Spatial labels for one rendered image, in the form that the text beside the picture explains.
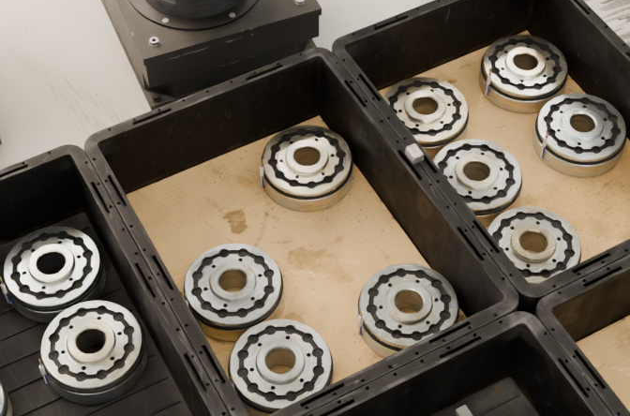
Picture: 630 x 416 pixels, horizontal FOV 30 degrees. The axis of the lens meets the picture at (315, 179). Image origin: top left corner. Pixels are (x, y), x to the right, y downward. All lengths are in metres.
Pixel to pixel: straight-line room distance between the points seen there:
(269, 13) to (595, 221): 0.52
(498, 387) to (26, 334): 0.49
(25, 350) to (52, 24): 0.63
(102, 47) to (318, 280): 0.58
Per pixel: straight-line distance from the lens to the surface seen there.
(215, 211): 1.32
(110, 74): 1.65
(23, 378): 1.24
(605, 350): 1.25
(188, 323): 1.12
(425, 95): 1.38
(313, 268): 1.27
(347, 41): 1.35
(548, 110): 1.39
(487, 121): 1.41
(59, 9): 1.76
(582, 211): 1.35
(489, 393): 1.21
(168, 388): 1.21
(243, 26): 1.56
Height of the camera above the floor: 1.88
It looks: 52 degrees down
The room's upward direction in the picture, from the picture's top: straight up
